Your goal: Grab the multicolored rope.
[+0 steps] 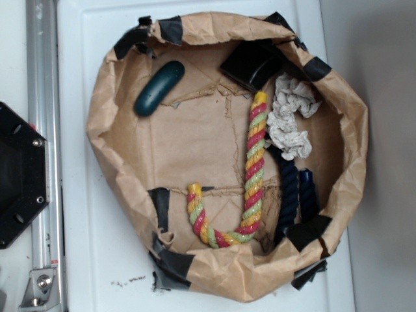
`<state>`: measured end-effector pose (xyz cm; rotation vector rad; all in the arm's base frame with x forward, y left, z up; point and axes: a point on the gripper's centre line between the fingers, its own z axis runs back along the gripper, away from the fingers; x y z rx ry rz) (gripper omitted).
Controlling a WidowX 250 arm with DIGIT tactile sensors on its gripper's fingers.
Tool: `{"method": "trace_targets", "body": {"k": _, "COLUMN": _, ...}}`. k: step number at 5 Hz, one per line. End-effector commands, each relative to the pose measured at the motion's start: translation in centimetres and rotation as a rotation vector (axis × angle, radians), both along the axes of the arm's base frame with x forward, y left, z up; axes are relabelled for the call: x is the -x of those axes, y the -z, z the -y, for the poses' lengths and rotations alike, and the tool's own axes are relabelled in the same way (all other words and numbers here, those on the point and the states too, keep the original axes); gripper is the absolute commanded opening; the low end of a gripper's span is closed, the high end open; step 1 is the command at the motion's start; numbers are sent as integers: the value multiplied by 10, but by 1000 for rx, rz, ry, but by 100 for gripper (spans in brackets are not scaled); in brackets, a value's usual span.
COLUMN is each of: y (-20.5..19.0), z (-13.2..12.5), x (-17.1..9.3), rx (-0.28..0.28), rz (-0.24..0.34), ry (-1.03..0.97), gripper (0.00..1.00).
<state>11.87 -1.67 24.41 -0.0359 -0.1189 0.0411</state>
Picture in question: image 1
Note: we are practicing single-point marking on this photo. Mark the aluminium extrusion rail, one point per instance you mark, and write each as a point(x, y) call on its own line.
point(43, 108)

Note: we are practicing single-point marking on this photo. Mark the metal corner bracket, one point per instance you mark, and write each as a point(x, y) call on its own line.
point(42, 291)

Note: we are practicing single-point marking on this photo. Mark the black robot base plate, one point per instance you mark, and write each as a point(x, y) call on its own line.
point(23, 175)

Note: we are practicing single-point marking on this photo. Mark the black glossy box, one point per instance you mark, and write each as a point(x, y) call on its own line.
point(252, 64)

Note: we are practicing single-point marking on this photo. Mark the brown paper bag bin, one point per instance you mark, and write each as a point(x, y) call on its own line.
point(198, 134)

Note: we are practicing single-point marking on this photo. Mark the dark teal oblong case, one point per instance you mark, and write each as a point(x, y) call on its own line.
point(158, 87)

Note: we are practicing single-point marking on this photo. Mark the crumpled white cloth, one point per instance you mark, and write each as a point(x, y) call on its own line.
point(291, 96)

